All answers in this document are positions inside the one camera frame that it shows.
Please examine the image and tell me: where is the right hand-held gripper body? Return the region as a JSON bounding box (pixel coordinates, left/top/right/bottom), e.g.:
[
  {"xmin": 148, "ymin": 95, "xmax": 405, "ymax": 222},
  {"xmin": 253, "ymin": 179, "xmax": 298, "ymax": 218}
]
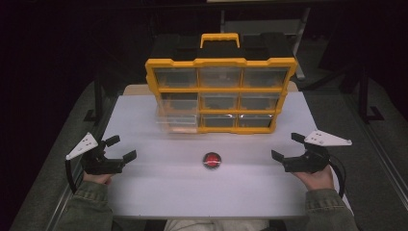
[{"xmin": 282, "ymin": 129, "xmax": 353, "ymax": 174}]

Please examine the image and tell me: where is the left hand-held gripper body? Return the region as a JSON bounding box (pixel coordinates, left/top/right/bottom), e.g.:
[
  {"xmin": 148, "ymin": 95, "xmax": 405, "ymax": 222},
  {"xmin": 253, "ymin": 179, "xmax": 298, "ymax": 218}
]
[{"xmin": 64, "ymin": 132, "xmax": 126, "ymax": 176}]

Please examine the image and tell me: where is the clear plastic drawer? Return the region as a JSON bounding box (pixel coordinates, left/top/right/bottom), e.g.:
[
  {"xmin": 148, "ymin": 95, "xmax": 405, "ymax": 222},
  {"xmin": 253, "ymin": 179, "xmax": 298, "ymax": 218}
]
[{"xmin": 155, "ymin": 108, "xmax": 199, "ymax": 135}]

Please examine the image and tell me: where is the round red and black disc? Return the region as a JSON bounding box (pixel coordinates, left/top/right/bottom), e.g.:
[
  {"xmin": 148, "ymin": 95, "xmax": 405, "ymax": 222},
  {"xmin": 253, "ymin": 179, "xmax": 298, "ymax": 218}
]
[{"xmin": 201, "ymin": 151, "xmax": 223, "ymax": 170}]

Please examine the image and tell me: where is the yellow and black organizer cabinet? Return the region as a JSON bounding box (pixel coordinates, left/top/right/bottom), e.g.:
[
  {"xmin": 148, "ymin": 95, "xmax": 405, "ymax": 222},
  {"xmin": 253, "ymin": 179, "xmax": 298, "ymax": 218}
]
[{"xmin": 144, "ymin": 32, "xmax": 298, "ymax": 135}]

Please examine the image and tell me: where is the person's left hand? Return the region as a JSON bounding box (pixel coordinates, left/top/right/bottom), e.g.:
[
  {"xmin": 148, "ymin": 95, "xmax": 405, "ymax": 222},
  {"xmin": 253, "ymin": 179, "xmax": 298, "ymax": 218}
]
[{"xmin": 83, "ymin": 171, "xmax": 114, "ymax": 187}]

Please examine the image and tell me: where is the person's right hand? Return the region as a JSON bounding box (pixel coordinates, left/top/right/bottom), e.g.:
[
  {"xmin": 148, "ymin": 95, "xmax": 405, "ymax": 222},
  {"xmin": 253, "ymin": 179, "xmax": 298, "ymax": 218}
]
[{"xmin": 293, "ymin": 166, "xmax": 336, "ymax": 193}]

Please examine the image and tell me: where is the black metal stand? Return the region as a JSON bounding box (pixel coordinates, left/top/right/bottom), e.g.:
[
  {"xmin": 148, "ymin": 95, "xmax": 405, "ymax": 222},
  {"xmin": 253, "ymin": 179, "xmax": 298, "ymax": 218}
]
[
  {"xmin": 356, "ymin": 66, "xmax": 386, "ymax": 125},
  {"xmin": 83, "ymin": 76, "xmax": 106, "ymax": 123}
]

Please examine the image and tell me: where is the set of clear drawers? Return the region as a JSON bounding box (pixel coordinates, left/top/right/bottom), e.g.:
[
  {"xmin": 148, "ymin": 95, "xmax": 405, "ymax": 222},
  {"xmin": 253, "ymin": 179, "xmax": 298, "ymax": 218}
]
[{"xmin": 154, "ymin": 66, "xmax": 290, "ymax": 129}]

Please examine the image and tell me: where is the black cable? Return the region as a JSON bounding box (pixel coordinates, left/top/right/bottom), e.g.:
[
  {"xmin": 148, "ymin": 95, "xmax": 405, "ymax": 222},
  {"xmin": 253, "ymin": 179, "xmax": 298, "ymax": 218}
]
[
  {"xmin": 327, "ymin": 153, "xmax": 348, "ymax": 199},
  {"xmin": 64, "ymin": 158, "xmax": 79, "ymax": 195}
]

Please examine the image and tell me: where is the yellow cabinet carry handle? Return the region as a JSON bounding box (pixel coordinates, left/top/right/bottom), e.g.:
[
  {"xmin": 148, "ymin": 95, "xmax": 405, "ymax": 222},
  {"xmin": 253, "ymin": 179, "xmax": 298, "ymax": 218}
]
[{"xmin": 199, "ymin": 32, "xmax": 242, "ymax": 50}]

